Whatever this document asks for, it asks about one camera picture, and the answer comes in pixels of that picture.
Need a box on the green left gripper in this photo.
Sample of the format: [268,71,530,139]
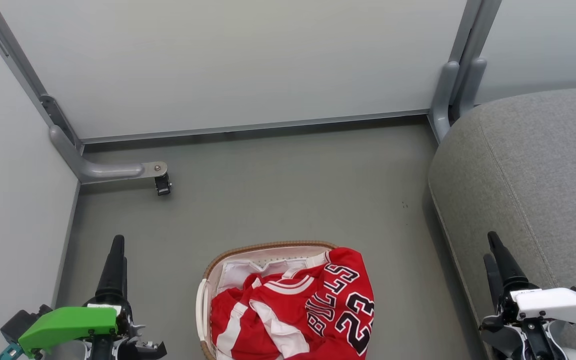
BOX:
[18,234,167,360]

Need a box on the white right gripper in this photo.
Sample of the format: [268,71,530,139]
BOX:
[483,230,576,352]

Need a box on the red Bulls 23 jersey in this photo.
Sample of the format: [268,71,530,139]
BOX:
[250,247,375,360]

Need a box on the grey fabric sofa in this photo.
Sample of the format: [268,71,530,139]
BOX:
[427,87,576,360]

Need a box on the small black caster wheel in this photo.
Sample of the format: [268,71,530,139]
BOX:
[154,173,173,197]

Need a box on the grey partition foot with caster plate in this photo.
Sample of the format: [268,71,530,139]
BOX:
[49,125,169,185]

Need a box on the woven brown laundry basket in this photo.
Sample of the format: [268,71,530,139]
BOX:
[195,240,341,360]

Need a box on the teal left cable connector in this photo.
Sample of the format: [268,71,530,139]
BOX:
[0,342,24,360]

